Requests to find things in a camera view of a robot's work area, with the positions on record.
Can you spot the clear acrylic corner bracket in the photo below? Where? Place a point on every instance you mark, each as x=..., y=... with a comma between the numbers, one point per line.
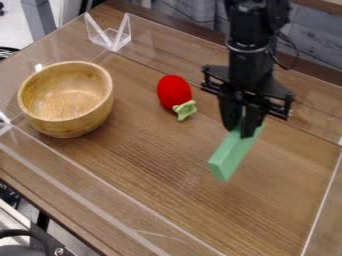
x=108, y=38

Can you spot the brown wooden bowl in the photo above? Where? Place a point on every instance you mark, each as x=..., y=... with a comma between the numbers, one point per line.
x=67, y=98

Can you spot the grey post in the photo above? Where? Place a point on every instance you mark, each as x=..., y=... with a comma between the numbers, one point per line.
x=39, y=16

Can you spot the red plush strawberry toy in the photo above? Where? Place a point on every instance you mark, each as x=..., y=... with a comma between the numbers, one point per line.
x=175, y=96

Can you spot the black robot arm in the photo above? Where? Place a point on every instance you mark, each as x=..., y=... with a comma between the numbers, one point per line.
x=255, y=22

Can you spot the green rectangular stick block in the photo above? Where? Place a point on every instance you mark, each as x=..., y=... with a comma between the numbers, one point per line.
x=230, y=153

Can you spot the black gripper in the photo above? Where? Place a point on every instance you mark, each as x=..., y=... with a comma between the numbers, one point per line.
x=246, y=88

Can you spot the black table leg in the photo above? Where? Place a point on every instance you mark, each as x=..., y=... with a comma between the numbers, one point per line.
x=43, y=221

